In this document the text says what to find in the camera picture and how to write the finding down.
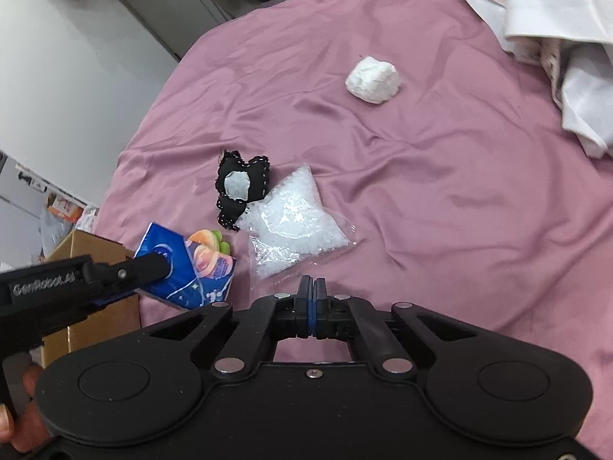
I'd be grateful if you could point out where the black cloth with white trim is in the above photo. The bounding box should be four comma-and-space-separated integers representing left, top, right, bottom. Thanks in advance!
214, 149, 272, 232

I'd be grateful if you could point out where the white crumpled tissue ball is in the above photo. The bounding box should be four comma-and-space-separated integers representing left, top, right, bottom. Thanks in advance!
344, 55, 402, 105

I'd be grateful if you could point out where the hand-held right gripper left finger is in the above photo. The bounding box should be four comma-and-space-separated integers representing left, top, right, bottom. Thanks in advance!
148, 276, 314, 377

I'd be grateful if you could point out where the grey desk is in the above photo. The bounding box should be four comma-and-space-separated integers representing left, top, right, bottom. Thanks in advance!
96, 0, 289, 64

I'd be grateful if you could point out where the person's left hand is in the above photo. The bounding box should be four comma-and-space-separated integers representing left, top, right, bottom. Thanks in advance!
0, 364, 46, 452

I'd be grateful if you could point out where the pink bedsheet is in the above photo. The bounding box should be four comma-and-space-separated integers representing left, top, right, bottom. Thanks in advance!
93, 0, 613, 460

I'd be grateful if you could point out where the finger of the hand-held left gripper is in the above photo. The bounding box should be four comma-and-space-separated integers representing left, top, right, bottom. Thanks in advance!
92, 252, 172, 306

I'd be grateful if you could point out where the clear bag of white beads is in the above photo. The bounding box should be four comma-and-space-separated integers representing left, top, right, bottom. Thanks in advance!
238, 164, 361, 291

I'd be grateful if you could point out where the white cabinet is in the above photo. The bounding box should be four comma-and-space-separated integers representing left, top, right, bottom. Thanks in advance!
0, 0, 181, 208

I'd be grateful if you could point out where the orange printed package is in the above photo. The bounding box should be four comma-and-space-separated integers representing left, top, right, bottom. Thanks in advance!
47, 193, 86, 224

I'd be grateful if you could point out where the brown cardboard box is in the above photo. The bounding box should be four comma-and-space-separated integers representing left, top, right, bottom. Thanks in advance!
40, 229, 141, 371

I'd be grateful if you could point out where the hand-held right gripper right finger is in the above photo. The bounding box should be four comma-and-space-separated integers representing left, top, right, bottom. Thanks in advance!
313, 278, 480, 377

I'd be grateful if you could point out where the blue snack packet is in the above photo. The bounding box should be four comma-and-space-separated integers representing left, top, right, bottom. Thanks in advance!
133, 221, 238, 311

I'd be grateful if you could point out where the white garment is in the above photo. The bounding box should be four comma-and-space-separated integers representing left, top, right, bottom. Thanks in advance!
452, 0, 613, 159

